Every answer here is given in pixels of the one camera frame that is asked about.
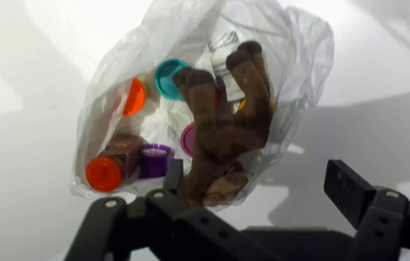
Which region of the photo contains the pink lid dough tub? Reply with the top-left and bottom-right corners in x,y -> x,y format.
180,122 -> 197,160

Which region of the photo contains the teal lid dough tub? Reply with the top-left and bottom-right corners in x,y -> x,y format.
154,58 -> 193,103

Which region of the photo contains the crumpled white plastic bag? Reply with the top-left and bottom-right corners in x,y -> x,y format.
70,0 -> 336,211

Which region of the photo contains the orange lid spice jar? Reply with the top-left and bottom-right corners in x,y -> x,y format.
84,134 -> 149,195

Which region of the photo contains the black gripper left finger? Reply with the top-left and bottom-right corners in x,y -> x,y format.
64,158 -> 245,261

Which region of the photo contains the purple dough tub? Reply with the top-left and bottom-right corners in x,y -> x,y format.
138,144 -> 175,180

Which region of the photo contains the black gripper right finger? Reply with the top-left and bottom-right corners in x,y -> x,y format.
323,160 -> 410,261

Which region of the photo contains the small orange lid tub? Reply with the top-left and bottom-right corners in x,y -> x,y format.
120,77 -> 149,118

